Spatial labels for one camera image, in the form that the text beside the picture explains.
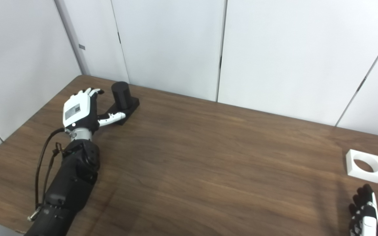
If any grey wall corner post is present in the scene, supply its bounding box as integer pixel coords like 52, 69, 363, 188
54, 0, 91, 76

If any black peg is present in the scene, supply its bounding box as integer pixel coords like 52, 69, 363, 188
105, 82, 140, 126

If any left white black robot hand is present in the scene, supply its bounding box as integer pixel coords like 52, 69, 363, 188
63, 88, 126, 133

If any white square piece with hole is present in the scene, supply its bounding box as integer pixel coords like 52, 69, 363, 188
346, 149, 378, 183

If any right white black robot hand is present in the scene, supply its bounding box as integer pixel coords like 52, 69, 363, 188
348, 184, 378, 236

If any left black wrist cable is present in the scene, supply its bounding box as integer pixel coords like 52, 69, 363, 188
28, 128, 74, 222

